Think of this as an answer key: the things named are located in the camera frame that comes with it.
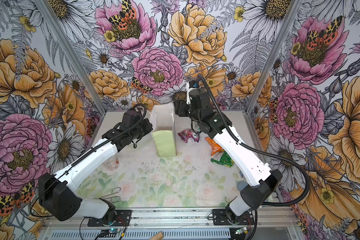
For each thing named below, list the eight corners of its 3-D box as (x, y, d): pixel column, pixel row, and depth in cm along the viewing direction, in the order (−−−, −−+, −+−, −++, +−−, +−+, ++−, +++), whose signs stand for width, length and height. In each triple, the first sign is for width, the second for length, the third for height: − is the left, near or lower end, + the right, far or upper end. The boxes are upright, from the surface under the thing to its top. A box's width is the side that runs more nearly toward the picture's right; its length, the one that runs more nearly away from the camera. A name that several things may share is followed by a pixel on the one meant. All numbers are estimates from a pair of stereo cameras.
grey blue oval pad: (240, 191, 85) (241, 190, 83) (234, 185, 87) (235, 183, 85) (247, 186, 87) (248, 184, 85) (241, 179, 89) (243, 178, 87)
